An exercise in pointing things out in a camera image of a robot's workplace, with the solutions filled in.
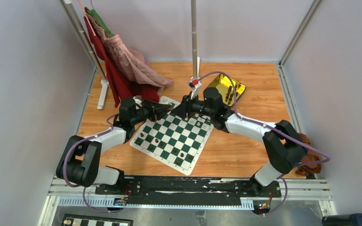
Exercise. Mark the centre metal rack pole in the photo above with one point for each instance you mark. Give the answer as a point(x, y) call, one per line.
point(195, 57)

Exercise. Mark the left metal rack pole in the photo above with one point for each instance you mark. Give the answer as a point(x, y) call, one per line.
point(68, 7)

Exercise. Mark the red cloth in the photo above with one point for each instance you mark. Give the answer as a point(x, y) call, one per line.
point(120, 86)

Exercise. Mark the metal rack pole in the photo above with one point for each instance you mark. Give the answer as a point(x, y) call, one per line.
point(68, 7)
point(195, 57)

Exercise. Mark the pink cloth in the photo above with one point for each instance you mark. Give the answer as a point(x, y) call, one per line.
point(129, 62)

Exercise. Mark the green white chess mat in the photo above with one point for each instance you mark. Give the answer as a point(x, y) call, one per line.
point(188, 135)

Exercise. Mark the brown cloth at right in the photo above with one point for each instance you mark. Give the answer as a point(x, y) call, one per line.
point(310, 157)

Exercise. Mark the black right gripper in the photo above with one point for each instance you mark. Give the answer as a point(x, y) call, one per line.
point(185, 107)

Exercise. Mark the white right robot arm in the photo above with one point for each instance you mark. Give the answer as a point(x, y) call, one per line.
point(285, 149)

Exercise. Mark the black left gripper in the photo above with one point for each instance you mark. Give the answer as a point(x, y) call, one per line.
point(158, 111)

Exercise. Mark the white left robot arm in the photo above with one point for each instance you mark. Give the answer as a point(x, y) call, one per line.
point(80, 161)

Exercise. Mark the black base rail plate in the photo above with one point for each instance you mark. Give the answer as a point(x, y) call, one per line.
point(188, 191)

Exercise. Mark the green cloth on hanger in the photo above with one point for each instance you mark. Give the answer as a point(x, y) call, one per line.
point(98, 20)

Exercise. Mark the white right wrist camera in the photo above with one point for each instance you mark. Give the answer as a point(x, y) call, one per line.
point(195, 86)

